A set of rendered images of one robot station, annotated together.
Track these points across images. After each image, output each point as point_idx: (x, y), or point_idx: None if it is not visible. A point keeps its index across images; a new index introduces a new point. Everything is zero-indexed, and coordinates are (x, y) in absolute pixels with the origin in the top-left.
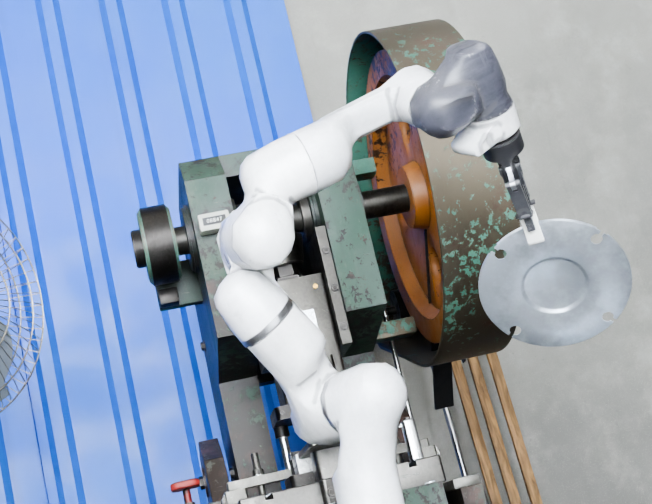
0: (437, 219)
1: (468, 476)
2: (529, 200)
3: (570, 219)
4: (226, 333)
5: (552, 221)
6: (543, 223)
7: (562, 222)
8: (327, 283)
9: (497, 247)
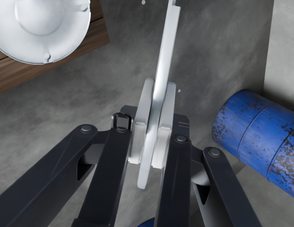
0: None
1: None
2: (161, 179)
3: (145, 181)
4: None
5: (142, 159)
6: (144, 143)
7: (140, 168)
8: None
9: (168, 2)
